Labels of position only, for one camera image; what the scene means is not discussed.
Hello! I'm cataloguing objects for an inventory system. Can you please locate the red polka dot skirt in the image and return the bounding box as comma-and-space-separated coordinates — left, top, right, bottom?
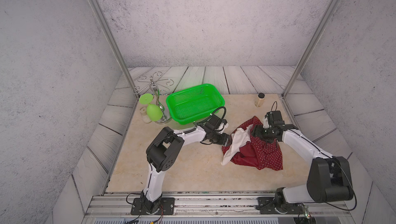
221, 116, 283, 171

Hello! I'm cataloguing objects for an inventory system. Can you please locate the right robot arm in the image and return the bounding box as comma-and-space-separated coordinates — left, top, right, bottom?
252, 124, 356, 212

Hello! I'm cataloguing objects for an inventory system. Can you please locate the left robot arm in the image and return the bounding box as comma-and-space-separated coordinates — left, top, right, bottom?
140, 119, 231, 212

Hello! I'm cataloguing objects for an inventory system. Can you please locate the green plastic basket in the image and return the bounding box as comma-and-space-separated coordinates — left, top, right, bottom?
166, 84, 225, 125

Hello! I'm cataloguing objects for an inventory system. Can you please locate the green plastic wine glass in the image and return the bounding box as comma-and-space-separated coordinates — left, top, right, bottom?
139, 94, 163, 121

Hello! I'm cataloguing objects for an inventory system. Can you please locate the small clear glass cup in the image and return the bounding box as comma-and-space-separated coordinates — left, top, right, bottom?
139, 107, 152, 124

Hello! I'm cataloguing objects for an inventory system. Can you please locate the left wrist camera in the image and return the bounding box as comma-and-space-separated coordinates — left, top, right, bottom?
206, 115, 228, 132

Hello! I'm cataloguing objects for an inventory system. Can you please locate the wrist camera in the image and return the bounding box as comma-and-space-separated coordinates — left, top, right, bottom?
206, 115, 228, 132
264, 111, 285, 127

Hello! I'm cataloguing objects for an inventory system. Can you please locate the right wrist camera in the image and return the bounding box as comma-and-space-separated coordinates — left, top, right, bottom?
264, 111, 285, 127

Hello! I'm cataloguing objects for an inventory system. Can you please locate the silver wire glass rack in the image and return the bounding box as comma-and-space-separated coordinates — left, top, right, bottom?
137, 71, 174, 125

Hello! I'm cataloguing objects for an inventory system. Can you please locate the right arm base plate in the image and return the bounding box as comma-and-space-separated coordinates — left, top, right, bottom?
255, 197, 304, 215

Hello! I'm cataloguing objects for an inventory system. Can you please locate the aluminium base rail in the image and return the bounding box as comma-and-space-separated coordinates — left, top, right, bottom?
82, 192, 365, 224

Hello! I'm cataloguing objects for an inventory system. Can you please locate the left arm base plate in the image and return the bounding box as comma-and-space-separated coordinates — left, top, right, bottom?
131, 196, 175, 215

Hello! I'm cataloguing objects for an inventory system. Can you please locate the right aluminium frame post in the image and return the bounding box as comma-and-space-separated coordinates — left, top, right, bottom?
281, 0, 341, 99

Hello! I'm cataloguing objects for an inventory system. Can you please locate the aluminium frame post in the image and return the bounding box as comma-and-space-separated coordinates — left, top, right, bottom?
88, 0, 139, 99
281, 0, 341, 99

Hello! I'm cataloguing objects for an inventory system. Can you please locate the left aluminium frame post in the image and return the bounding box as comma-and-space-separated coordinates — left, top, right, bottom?
88, 0, 139, 99

